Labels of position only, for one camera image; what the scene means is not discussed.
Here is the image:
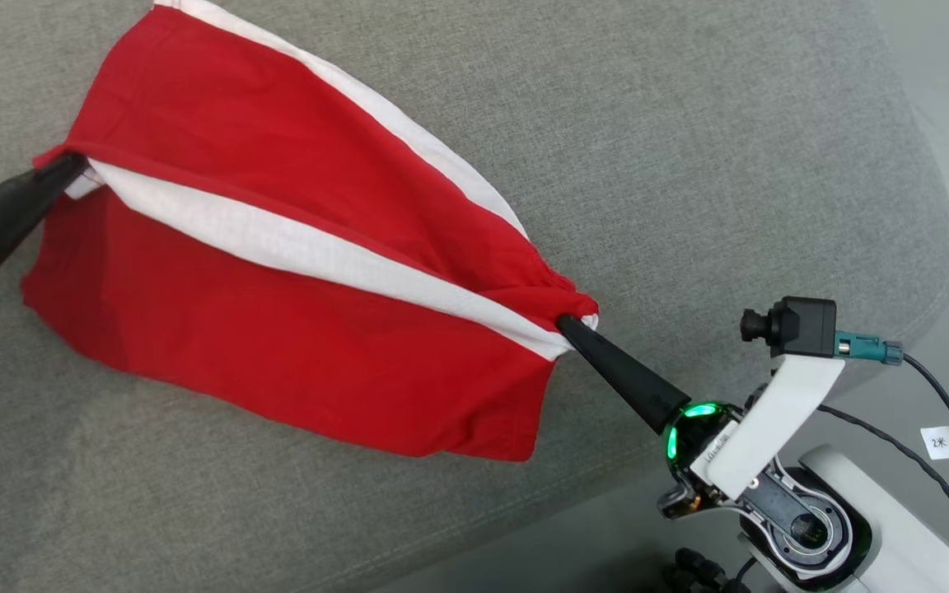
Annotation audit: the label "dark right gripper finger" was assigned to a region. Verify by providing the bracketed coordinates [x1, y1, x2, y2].
[556, 315, 691, 436]

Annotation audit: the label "white-band right gripper body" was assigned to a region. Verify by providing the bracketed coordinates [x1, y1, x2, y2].
[657, 354, 848, 520]

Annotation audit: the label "red white-striped shorts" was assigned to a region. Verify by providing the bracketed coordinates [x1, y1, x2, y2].
[21, 0, 600, 462]

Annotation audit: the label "grey fabric sofa cushion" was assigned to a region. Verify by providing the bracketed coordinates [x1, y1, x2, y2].
[0, 0, 949, 593]

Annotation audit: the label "teal-plug right camera cable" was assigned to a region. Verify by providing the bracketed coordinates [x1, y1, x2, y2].
[835, 331, 949, 503]

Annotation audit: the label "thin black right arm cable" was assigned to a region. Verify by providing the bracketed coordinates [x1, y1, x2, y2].
[817, 404, 949, 567]

